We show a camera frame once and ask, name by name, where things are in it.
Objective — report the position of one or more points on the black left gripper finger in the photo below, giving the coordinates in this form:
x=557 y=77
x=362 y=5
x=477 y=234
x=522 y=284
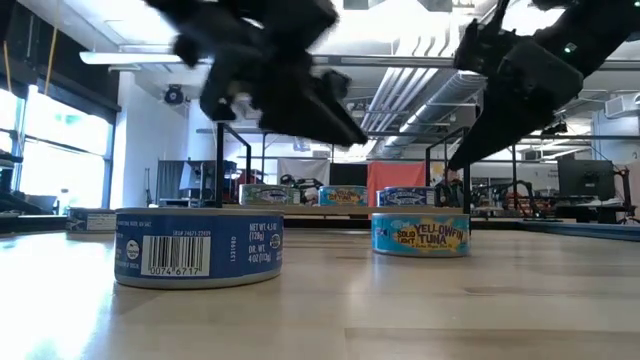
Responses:
x=320 y=125

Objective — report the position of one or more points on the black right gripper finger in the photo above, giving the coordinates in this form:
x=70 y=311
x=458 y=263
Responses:
x=495 y=130

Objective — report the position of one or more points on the teal yellowfin tuna can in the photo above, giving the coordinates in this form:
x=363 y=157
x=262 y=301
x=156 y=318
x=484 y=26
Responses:
x=342 y=196
x=420 y=235

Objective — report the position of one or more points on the green tuna can silver lid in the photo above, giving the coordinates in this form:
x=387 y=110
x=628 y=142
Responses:
x=267 y=196

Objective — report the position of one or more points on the dark blue albacore tuna can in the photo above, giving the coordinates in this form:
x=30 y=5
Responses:
x=92 y=222
x=225 y=250
x=407 y=197

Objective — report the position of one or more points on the black background robot arm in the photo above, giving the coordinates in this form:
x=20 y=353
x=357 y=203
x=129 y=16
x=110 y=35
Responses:
x=505 y=197

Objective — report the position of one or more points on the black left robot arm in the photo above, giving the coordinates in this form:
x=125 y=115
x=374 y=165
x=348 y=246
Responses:
x=210 y=20

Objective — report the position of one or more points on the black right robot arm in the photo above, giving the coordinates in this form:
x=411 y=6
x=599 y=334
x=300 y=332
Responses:
x=600 y=30

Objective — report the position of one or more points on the white hanging cloth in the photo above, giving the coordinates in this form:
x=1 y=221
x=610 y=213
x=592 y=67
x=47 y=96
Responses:
x=305 y=167

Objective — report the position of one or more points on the small black ceiling device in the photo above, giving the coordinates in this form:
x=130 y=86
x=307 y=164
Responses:
x=555 y=128

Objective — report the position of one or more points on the black cloth panel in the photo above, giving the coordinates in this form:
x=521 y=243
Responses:
x=348 y=175

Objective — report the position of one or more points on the person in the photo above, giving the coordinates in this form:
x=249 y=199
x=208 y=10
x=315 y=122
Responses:
x=451 y=192

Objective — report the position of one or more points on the orange hanging cloth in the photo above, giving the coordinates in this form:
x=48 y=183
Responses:
x=395 y=174

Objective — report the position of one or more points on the round black ceiling device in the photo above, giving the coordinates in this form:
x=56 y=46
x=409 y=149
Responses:
x=174 y=95

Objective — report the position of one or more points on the black computer monitor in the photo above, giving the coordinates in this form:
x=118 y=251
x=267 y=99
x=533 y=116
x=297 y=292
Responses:
x=585 y=180

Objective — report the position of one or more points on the black standing desk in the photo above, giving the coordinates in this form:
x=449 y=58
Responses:
x=595 y=210

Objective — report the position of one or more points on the dark grey partition panel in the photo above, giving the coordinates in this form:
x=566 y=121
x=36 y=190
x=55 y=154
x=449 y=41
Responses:
x=170 y=182

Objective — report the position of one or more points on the long white ceiling light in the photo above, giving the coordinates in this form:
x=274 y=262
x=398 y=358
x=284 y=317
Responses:
x=125 y=58

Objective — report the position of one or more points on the large bright window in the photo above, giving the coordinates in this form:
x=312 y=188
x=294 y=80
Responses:
x=65 y=170

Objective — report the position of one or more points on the black metal background frame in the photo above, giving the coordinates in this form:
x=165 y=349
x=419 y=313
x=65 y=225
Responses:
x=513 y=170

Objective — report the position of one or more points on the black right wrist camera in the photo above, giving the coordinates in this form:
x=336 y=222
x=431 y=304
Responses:
x=482 y=47

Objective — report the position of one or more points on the silver ceiling air duct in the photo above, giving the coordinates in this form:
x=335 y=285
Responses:
x=425 y=100

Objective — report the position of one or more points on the white wall air conditioner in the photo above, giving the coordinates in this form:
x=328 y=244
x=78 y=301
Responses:
x=622 y=105

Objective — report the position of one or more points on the black aluminium table frame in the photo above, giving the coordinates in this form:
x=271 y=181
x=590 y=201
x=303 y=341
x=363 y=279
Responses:
x=30 y=223

